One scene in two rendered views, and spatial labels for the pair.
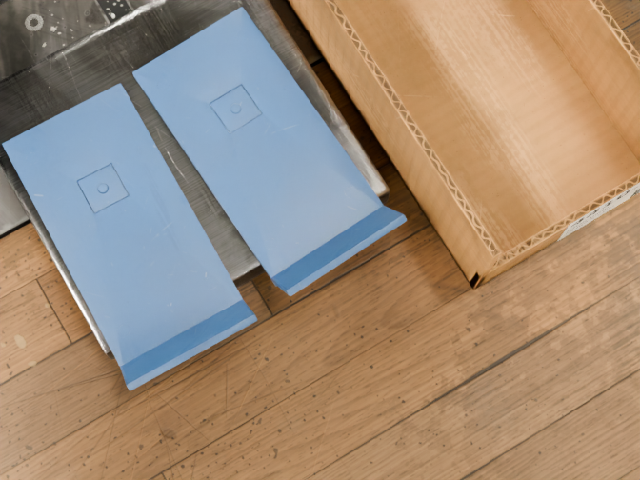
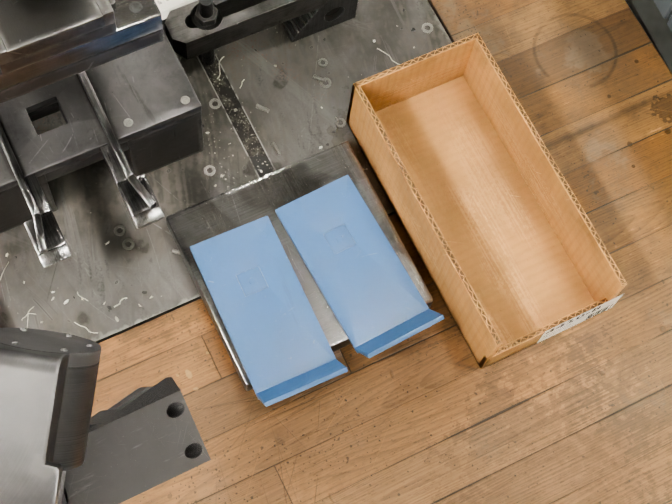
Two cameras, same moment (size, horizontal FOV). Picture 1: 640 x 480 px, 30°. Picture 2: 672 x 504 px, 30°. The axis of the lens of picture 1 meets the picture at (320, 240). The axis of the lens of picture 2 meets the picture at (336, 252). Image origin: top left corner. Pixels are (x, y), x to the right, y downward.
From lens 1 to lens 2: 41 cm
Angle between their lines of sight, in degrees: 6
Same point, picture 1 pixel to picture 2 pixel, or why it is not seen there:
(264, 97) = (358, 233)
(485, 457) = (480, 475)
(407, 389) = (434, 427)
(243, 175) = (341, 281)
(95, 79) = (250, 211)
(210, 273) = (317, 341)
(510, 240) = (506, 339)
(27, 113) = (205, 229)
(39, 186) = (211, 275)
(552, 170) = (537, 298)
